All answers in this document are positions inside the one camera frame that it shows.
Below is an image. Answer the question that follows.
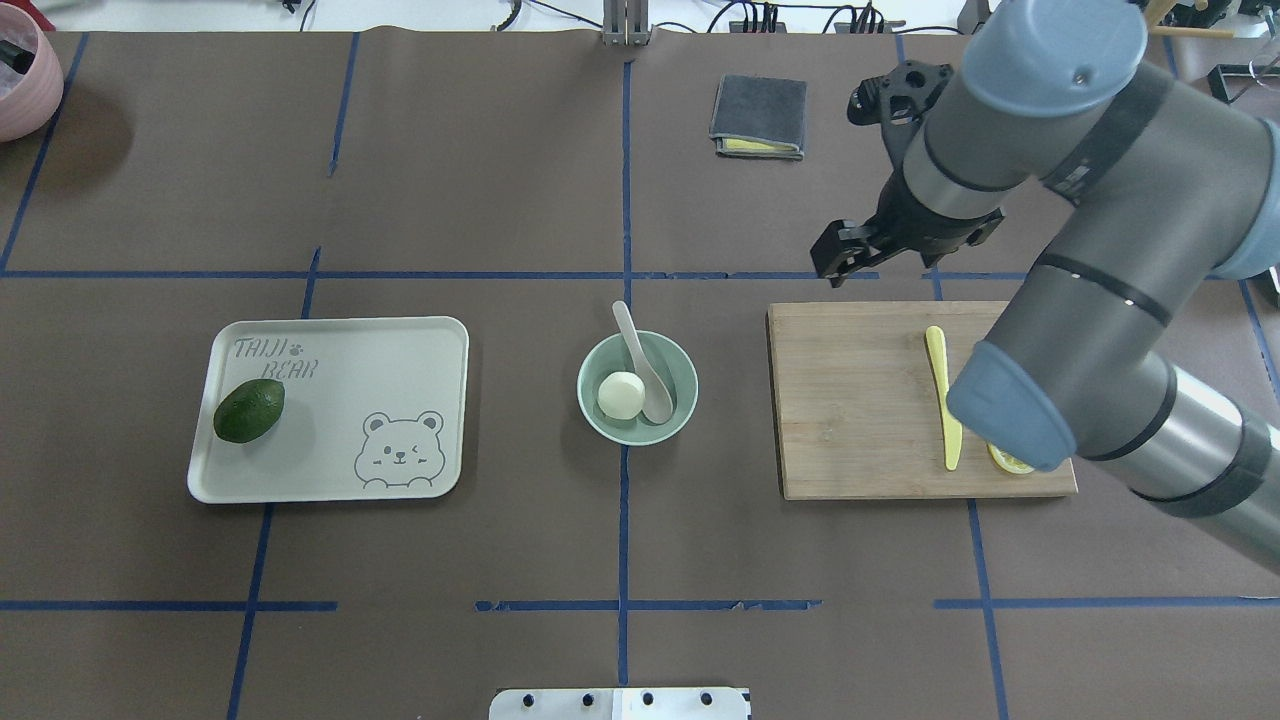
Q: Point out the green avocado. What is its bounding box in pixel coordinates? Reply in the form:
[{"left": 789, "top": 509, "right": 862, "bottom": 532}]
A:
[{"left": 212, "top": 378, "right": 285, "bottom": 445}]

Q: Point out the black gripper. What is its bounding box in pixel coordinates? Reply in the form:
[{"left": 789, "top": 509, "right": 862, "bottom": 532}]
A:
[{"left": 810, "top": 61, "right": 1005, "bottom": 288}]

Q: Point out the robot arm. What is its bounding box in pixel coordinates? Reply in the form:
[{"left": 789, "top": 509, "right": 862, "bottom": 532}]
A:
[{"left": 810, "top": 1, "right": 1279, "bottom": 571}]

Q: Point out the aluminium frame post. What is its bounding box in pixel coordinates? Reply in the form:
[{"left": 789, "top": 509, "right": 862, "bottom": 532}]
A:
[{"left": 602, "top": 0, "right": 652, "bottom": 47}]

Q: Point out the mint green bowl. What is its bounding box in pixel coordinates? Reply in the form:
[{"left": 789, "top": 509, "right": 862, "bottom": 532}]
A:
[{"left": 576, "top": 331, "right": 700, "bottom": 446}]

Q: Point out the white bear tray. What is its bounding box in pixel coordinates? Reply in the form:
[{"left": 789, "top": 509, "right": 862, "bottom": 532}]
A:
[{"left": 187, "top": 316, "right": 470, "bottom": 503}]

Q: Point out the wooden cutting board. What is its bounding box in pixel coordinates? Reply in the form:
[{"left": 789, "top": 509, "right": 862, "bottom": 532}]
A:
[{"left": 767, "top": 301, "right": 1078, "bottom": 501}]

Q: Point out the yellow sponge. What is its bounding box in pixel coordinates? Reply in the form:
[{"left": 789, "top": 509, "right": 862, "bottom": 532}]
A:
[{"left": 717, "top": 138, "right": 795, "bottom": 158}]

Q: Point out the pink bowl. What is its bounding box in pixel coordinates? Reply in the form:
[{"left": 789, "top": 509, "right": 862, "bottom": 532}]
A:
[{"left": 1, "top": 3, "right": 64, "bottom": 143}]

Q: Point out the yellow plastic knife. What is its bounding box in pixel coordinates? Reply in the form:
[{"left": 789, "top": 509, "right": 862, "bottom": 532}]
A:
[{"left": 924, "top": 325, "right": 964, "bottom": 471}]

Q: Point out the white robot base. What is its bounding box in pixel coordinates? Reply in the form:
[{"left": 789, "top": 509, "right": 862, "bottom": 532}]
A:
[{"left": 488, "top": 685, "right": 753, "bottom": 719}]

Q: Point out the white ceramic spoon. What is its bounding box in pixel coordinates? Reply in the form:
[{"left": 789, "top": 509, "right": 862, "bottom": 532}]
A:
[{"left": 611, "top": 300, "right": 675, "bottom": 425}]

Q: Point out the lemon slice front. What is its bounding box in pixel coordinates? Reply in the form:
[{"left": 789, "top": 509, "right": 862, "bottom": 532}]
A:
[{"left": 987, "top": 443, "right": 1036, "bottom": 475}]

